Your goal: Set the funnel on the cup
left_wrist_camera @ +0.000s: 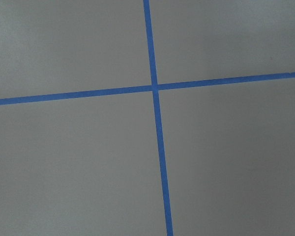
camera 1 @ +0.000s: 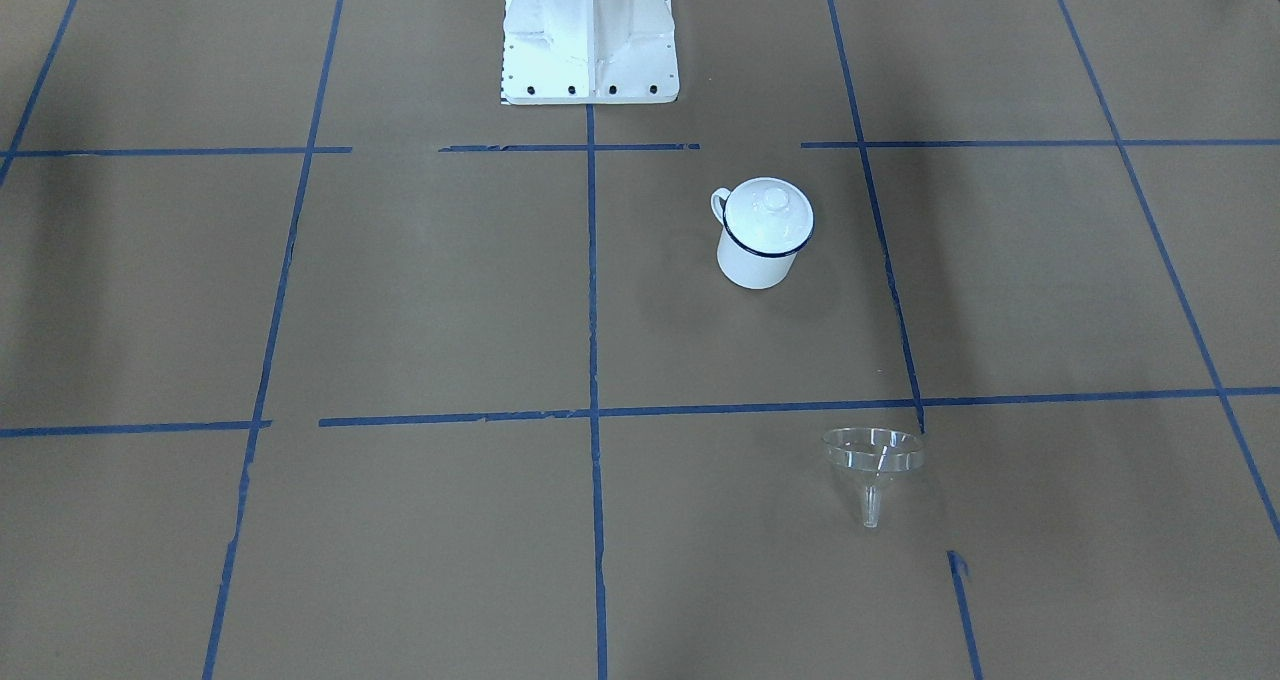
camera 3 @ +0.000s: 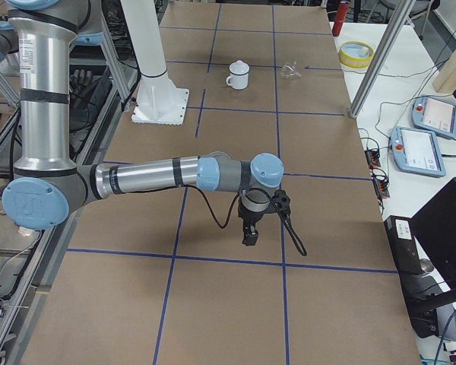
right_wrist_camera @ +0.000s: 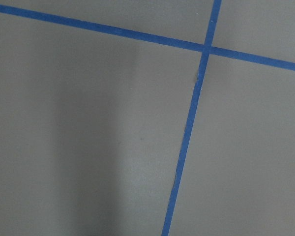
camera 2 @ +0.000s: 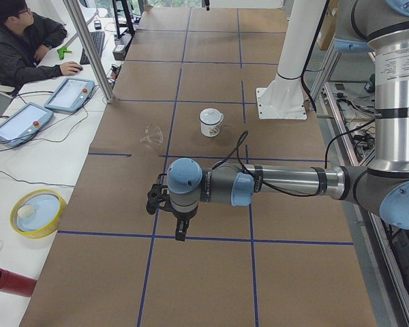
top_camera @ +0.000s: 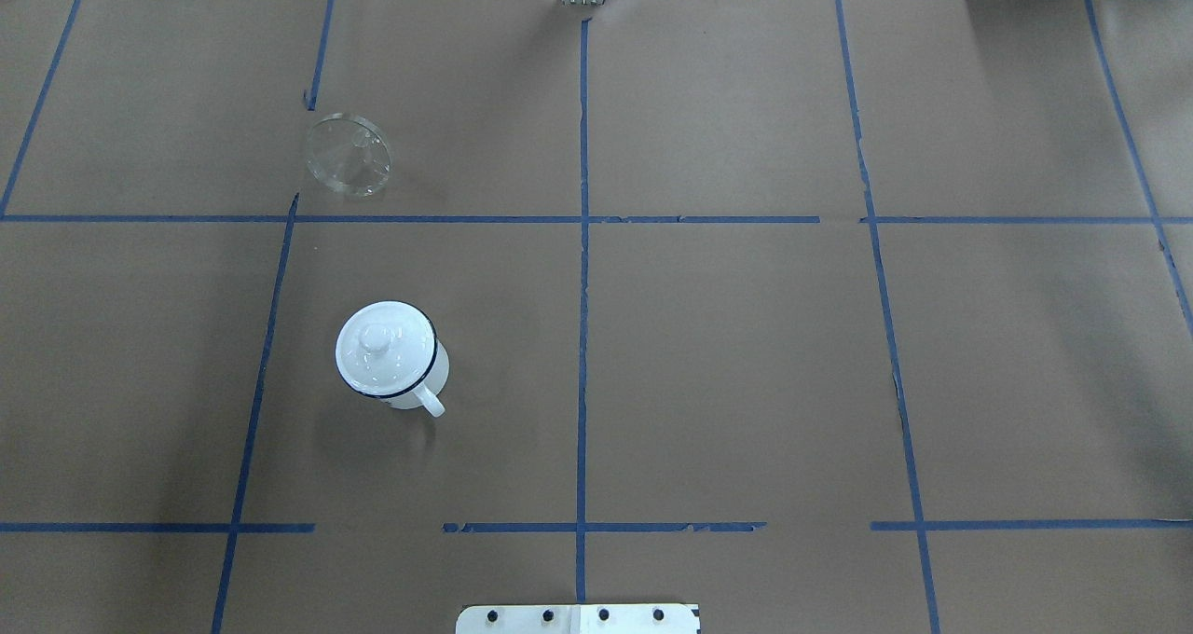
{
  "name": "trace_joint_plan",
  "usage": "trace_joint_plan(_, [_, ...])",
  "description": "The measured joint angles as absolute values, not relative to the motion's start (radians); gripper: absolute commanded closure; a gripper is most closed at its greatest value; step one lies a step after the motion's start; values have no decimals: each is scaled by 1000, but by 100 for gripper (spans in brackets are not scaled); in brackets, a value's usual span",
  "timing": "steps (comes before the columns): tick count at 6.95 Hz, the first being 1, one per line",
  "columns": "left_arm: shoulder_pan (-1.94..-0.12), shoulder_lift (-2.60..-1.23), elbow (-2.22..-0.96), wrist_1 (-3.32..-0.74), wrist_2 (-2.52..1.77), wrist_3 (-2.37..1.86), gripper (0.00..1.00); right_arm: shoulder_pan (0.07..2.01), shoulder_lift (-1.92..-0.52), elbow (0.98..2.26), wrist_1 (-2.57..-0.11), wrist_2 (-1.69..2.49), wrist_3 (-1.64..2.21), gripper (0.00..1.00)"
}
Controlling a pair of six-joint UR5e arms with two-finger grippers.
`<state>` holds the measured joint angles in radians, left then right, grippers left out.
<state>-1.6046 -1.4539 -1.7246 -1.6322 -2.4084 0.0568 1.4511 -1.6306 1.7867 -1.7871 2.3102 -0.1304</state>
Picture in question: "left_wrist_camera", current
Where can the long blue tape strip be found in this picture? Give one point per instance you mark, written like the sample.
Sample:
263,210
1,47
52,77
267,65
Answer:
158,121

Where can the crossing blue tape strip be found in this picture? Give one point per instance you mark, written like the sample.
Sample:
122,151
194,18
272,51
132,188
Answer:
147,88

